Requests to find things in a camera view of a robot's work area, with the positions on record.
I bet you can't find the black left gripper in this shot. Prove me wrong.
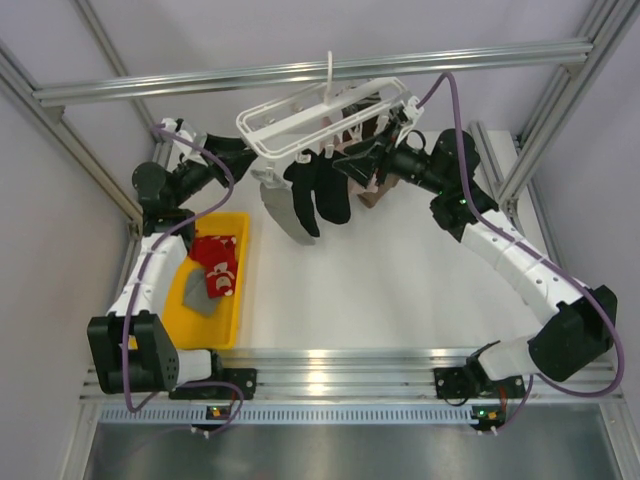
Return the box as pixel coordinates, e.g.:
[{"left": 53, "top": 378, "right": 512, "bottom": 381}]
[{"left": 171, "top": 131, "right": 260, "bottom": 206}]

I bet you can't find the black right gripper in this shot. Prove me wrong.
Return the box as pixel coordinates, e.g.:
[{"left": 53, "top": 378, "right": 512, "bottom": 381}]
[{"left": 335, "top": 118, "right": 449, "bottom": 196}]

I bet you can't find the white plastic clip hanger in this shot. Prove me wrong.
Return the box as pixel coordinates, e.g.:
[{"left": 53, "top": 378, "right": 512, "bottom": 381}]
[{"left": 236, "top": 52, "right": 413, "bottom": 162}]

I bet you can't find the black sock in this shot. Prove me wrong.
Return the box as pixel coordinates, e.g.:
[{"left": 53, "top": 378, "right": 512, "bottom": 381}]
[
  {"left": 313, "top": 152, "right": 351, "bottom": 225},
  {"left": 284, "top": 160, "right": 320, "bottom": 238}
]

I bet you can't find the grey sock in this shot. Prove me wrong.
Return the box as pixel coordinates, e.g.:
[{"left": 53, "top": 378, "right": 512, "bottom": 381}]
[
  {"left": 182, "top": 269, "right": 220, "bottom": 317},
  {"left": 260, "top": 182, "right": 315, "bottom": 246}
]

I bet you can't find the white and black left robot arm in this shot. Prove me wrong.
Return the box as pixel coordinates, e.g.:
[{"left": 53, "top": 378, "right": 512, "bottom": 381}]
[{"left": 87, "top": 133, "right": 257, "bottom": 399}]

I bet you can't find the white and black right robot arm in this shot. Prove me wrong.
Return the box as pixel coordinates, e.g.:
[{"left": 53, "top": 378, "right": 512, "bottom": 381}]
[{"left": 333, "top": 127, "right": 624, "bottom": 397}]

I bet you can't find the pink sock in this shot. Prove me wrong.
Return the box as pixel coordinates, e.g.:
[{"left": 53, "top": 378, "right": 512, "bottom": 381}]
[{"left": 331, "top": 141, "right": 376, "bottom": 191}]

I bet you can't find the maroon striped brown sock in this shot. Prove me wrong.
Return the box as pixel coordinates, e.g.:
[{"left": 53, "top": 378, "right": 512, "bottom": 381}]
[{"left": 357, "top": 174, "right": 400, "bottom": 209}]

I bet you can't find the red santa sock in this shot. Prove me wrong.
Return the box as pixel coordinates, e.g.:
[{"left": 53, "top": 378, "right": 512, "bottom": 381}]
[
  {"left": 205, "top": 263, "right": 236, "bottom": 298},
  {"left": 189, "top": 235, "right": 237, "bottom": 270}
]

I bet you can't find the yellow plastic tray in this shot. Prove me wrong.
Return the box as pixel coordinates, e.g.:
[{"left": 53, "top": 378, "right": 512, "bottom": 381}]
[{"left": 161, "top": 212, "right": 250, "bottom": 350}]

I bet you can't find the aluminium top crossbar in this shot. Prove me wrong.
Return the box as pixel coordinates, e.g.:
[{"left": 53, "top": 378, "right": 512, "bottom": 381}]
[{"left": 33, "top": 38, "right": 594, "bottom": 107}]

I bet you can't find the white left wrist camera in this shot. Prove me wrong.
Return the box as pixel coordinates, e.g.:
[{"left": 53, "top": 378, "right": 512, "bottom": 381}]
[{"left": 160, "top": 117, "right": 207, "bottom": 147}]

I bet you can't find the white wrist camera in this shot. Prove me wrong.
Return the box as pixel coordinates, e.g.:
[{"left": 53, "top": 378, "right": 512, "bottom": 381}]
[
  {"left": 160, "top": 117, "right": 207, "bottom": 147},
  {"left": 390, "top": 95, "right": 424, "bottom": 130}
]

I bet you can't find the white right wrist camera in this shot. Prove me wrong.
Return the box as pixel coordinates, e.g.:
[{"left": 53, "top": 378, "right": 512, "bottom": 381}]
[{"left": 390, "top": 95, "right": 424, "bottom": 130}]

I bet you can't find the aluminium left frame post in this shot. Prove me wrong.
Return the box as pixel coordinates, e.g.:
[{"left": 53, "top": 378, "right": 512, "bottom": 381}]
[{"left": 1, "top": 42, "right": 143, "bottom": 240}]

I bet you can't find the aluminium frame post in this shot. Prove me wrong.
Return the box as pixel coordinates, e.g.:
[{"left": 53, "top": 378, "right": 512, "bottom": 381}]
[
  {"left": 1, "top": 42, "right": 143, "bottom": 240},
  {"left": 496, "top": 1, "right": 639, "bottom": 213}
]

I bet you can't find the aluminium right frame post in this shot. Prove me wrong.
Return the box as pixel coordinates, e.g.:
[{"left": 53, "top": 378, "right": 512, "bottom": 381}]
[{"left": 496, "top": 1, "right": 639, "bottom": 213}]

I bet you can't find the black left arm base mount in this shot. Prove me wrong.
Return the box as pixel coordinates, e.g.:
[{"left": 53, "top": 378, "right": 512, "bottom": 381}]
[{"left": 169, "top": 368, "right": 258, "bottom": 400}]

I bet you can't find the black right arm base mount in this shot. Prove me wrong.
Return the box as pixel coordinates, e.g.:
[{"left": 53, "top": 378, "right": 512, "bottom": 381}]
[{"left": 433, "top": 367, "right": 526, "bottom": 405}]

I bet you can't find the slotted grey cable duct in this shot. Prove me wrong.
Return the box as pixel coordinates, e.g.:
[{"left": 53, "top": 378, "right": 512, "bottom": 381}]
[{"left": 99, "top": 404, "right": 505, "bottom": 427}]

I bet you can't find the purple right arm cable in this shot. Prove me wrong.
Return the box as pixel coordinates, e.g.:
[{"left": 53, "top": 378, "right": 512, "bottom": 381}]
[{"left": 417, "top": 72, "right": 626, "bottom": 436}]

